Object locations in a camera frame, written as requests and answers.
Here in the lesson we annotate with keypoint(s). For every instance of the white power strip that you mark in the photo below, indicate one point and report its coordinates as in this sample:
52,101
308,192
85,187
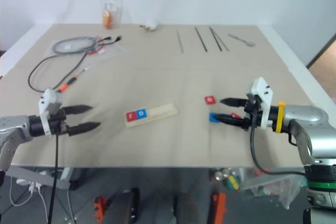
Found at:
29,183

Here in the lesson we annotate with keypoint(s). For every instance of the red letter tile r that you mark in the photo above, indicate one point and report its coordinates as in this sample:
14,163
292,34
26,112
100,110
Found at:
130,116

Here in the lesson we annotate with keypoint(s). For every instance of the wooden letter tray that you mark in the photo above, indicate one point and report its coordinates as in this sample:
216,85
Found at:
162,111

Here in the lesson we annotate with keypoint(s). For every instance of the blue letter tile o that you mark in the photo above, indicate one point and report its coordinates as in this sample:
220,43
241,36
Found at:
142,114

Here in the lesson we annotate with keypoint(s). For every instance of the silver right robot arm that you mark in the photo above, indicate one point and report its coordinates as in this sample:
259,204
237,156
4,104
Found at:
307,119

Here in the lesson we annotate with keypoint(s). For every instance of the red letter tile o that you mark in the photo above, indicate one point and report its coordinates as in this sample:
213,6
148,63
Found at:
210,100

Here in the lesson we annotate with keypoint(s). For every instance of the orange black screwdriver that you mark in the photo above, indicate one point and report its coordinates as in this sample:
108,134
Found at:
67,84

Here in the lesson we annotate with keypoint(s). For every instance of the flat clear plastic bag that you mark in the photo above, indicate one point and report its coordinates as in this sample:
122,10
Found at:
115,49

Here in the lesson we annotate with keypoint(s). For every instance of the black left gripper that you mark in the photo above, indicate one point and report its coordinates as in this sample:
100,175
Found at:
60,125

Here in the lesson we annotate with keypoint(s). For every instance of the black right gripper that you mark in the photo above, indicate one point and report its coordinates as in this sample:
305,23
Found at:
253,113

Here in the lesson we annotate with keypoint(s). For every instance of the crumpled clear plastic bag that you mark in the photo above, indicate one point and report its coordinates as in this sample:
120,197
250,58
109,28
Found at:
273,184

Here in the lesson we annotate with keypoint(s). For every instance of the black chopstick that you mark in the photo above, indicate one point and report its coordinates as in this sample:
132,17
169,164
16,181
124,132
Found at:
215,38

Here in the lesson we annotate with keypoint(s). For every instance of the grey chopstick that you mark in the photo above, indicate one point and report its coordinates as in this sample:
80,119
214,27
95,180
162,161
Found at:
223,43

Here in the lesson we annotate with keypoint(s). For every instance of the metal can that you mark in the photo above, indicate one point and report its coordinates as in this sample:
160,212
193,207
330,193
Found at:
218,175
225,172

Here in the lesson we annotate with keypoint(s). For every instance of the grey table bracket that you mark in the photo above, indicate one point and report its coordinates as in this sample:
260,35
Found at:
39,178

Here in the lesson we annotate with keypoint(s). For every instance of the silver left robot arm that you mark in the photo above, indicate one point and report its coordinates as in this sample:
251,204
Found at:
13,127

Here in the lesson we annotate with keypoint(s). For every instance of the white crumpled object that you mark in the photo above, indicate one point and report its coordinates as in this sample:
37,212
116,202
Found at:
151,26

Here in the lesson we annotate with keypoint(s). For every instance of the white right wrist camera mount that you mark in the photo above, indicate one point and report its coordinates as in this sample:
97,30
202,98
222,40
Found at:
262,87

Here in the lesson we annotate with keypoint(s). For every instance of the grey metal rod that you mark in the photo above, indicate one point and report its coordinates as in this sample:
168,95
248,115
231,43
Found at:
180,41

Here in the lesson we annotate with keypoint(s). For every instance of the orange tool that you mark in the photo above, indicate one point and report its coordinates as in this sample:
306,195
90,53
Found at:
101,208
219,208

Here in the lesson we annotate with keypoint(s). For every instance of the clear bag with orange contents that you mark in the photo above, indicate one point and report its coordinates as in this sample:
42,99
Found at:
109,15

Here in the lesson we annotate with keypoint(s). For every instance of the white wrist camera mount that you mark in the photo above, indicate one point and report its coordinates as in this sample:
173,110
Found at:
48,98
262,87

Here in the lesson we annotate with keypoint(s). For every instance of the metal spoon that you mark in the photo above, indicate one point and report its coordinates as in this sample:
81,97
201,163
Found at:
249,43

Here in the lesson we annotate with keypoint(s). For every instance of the yellow right wrist clamp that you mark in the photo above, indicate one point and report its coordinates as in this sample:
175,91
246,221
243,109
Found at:
279,116

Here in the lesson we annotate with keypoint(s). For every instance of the red white tag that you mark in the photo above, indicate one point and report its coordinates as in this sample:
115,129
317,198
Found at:
99,50

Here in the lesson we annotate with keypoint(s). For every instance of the black rod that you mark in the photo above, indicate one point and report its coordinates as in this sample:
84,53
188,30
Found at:
201,39

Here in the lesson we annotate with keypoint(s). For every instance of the red letter tile b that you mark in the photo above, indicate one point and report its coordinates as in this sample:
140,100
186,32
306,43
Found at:
234,115

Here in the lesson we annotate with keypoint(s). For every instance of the green yellow pack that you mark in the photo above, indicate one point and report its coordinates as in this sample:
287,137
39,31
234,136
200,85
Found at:
232,182

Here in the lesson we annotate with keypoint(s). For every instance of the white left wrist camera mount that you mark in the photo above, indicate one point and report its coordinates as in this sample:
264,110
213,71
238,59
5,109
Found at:
48,98

